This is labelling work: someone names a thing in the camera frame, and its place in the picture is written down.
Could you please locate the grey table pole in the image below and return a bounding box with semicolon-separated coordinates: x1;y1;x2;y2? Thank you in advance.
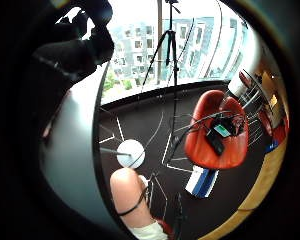
99;146;132;157

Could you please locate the white round table base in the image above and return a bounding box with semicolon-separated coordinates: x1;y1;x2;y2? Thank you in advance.
116;138;146;169

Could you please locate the red shell chair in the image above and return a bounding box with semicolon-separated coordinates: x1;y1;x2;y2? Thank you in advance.
183;89;251;171

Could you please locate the white round column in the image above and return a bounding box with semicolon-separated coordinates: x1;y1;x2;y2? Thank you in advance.
227;31;258;98

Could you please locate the phone with green screen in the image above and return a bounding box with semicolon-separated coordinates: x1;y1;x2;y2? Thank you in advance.
212;123;232;139

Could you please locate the black box device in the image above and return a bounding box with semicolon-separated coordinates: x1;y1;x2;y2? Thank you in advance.
205;128;226;157

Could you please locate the red chair in background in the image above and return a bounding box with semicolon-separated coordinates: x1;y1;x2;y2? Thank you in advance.
239;70;255;90

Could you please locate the blue and white bag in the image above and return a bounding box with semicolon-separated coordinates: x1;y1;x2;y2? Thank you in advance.
184;165;220;200

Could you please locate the black camera tripod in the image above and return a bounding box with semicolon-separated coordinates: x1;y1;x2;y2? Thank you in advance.
141;0;183;141

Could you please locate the black cable on leg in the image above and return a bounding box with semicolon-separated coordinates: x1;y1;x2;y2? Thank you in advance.
117;185;150;217

